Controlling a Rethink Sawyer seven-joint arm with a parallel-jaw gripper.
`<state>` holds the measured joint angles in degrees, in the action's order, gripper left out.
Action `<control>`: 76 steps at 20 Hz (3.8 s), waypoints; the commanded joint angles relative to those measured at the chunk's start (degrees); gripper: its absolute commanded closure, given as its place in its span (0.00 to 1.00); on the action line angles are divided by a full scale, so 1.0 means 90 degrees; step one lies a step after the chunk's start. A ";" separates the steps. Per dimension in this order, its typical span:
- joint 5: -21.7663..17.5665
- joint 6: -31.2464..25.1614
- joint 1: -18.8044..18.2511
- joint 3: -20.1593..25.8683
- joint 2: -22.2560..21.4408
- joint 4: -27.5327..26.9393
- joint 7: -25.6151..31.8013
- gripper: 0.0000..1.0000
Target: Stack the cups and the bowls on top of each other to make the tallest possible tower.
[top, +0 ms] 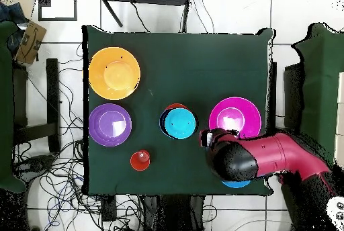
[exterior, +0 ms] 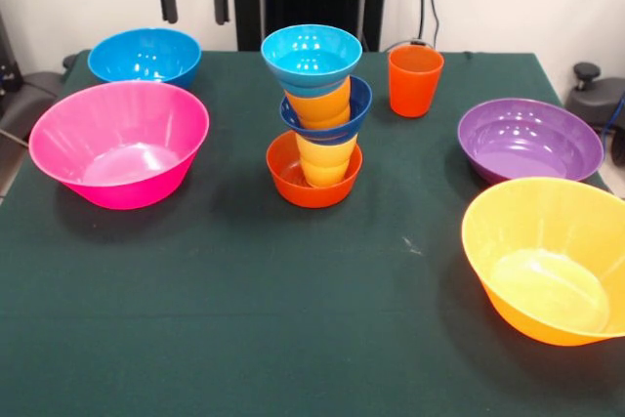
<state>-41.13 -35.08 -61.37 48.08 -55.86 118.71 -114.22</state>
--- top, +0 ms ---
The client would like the small cyan bowl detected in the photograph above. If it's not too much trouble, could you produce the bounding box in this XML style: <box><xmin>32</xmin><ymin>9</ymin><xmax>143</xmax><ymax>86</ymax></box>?
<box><xmin>163</xmin><ymin>107</ymin><xmax>198</xmax><ymax>140</ymax></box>

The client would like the small red bowl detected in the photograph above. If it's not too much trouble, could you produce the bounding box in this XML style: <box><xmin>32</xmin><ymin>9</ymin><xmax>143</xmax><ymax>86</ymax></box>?
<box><xmin>165</xmin><ymin>103</ymin><xmax>188</xmax><ymax>110</ymax></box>

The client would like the small dark blue bowl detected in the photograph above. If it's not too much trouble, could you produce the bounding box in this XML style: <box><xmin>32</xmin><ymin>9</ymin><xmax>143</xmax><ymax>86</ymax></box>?
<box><xmin>159</xmin><ymin>109</ymin><xmax>173</xmax><ymax>138</ymax></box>

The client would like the medium sky blue bowl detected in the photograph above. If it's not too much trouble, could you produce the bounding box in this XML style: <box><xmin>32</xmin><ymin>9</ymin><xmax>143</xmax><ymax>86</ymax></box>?
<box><xmin>221</xmin><ymin>179</ymin><xmax>252</xmax><ymax>189</ymax></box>

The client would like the large pink bowl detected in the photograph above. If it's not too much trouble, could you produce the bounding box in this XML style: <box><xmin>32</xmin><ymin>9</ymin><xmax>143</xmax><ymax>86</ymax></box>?
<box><xmin>208</xmin><ymin>96</ymin><xmax>262</xmax><ymax>139</ymax></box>

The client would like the red cup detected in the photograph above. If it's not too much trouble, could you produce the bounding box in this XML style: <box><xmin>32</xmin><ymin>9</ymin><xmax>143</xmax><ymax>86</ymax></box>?
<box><xmin>130</xmin><ymin>149</ymin><xmax>151</xmax><ymax>172</ymax></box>

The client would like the dark green tablecloth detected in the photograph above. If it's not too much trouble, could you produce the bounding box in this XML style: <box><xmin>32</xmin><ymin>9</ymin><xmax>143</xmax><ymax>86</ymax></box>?
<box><xmin>81</xmin><ymin>24</ymin><xmax>275</xmax><ymax>197</ymax></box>

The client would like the purple bowl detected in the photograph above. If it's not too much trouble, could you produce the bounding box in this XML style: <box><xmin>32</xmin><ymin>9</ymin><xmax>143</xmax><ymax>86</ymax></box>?
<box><xmin>88</xmin><ymin>103</ymin><xmax>133</xmax><ymax>147</ymax></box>

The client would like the black box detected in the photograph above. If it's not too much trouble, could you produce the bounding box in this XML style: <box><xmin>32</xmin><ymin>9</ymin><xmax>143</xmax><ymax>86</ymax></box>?
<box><xmin>283</xmin><ymin>62</ymin><xmax>305</xmax><ymax>130</ymax></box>

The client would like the large yellow bowl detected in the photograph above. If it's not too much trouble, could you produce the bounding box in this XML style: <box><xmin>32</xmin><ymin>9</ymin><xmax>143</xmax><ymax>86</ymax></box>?
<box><xmin>88</xmin><ymin>46</ymin><xmax>141</xmax><ymax>101</ymax></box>

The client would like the black power strip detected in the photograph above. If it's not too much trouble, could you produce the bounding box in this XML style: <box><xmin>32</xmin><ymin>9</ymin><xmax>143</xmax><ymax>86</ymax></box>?
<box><xmin>101</xmin><ymin>195</ymin><xmax>117</xmax><ymax>222</ymax></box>

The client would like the green covered side table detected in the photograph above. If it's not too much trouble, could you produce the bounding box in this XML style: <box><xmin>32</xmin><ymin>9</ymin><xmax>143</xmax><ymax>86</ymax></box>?
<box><xmin>0</xmin><ymin>20</ymin><xmax>28</xmax><ymax>194</ymax></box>
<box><xmin>291</xmin><ymin>22</ymin><xmax>344</xmax><ymax>165</ymax></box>

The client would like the black floor stand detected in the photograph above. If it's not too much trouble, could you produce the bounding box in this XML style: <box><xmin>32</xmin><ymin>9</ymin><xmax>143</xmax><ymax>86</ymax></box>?
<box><xmin>13</xmin><ymin>58</ymin><xmax>62</xmax><ymax>153</ymax></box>

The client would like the black stand foot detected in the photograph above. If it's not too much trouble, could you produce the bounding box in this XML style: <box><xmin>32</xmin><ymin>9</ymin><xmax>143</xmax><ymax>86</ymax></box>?
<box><xmin>13</xmin><ymin>154</ymin><xmax>56</xmax><ymax>182</ymax></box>

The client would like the cardboard box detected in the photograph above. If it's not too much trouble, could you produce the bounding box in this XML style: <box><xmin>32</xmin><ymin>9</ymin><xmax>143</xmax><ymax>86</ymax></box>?
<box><xmin>15</xmin><ymin>20</ymin><xmax>47</xmax><ymax>65</ymax></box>

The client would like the blue cloth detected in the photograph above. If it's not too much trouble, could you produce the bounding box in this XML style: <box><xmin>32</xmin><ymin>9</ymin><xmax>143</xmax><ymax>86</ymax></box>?
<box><xmin>0</xmin><ymin>1</ymin><xmax>28</xmax><ymax>25</ymax></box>

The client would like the tangle of cables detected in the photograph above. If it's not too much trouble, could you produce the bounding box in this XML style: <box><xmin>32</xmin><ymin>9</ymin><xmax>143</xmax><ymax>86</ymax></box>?
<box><xmin>11</xmin><ymin>42</ymin><xmax>146</xmax><ymax>231</ymax></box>

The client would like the black square frame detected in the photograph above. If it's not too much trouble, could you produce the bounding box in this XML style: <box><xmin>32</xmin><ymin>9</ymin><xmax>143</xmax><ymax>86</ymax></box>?
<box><xmin>38</xmin><ymin>0</ymin><xmax>78</xmax><ymax>21</ymax></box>

